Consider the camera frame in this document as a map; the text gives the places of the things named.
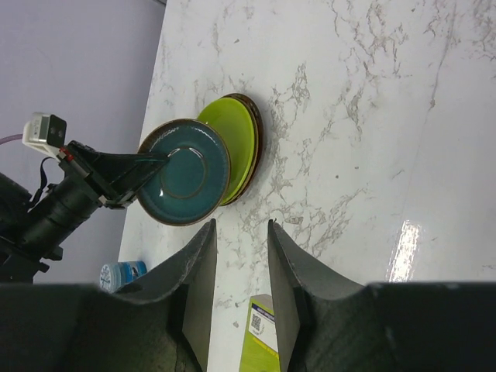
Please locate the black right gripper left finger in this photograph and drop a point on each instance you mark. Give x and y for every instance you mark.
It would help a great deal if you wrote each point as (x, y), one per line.
(159, 322)

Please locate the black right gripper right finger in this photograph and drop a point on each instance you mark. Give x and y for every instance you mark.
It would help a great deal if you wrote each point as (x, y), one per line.
(326, 322)

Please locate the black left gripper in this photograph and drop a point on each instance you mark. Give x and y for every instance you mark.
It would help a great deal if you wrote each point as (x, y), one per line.
(92, 180)

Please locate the teal blue plate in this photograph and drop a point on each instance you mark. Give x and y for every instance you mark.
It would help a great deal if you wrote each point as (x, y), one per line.
(193, 181)

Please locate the lime green plate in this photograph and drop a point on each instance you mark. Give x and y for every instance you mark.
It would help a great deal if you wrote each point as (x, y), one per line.
(231, 119)

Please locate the red floral plate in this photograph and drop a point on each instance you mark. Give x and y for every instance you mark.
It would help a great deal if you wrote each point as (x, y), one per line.
(259, 147)

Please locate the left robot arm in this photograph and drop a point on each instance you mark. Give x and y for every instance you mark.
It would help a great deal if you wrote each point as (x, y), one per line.
(16, 264)

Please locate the green boxed book stack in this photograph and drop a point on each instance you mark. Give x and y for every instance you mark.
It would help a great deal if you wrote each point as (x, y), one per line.
(260, 350)

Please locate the blue capped bottle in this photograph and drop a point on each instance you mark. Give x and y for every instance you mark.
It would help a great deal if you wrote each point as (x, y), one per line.
(114, 276)

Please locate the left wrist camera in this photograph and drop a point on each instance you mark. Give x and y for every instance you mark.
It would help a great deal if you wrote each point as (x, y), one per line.
(45, 133)

